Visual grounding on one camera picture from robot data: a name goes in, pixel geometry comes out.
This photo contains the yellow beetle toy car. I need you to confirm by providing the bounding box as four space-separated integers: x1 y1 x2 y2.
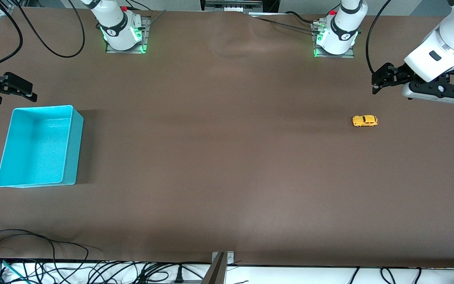
352 115 379 127

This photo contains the turquoise plastic bin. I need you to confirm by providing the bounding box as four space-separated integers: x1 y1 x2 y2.
0 105 84 188

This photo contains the grey power strip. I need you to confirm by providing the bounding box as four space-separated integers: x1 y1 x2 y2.
205 0 264 12

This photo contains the long black looping cable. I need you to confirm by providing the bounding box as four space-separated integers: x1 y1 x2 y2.
12 0 86 58

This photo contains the short black base cable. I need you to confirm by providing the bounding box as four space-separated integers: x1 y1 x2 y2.
284 11 320 23

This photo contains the grey braided cable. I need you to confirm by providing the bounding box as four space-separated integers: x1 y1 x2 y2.
249 15 319 32

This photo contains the thin grey cable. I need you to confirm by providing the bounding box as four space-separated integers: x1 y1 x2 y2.
147 9 167 27

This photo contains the teal cable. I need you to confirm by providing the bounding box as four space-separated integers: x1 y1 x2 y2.
0 256 30 284

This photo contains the metal table bracket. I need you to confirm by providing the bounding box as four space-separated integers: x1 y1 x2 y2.
211 251 235 265

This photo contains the grey camera post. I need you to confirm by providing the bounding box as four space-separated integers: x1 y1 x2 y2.
201 252 227 284

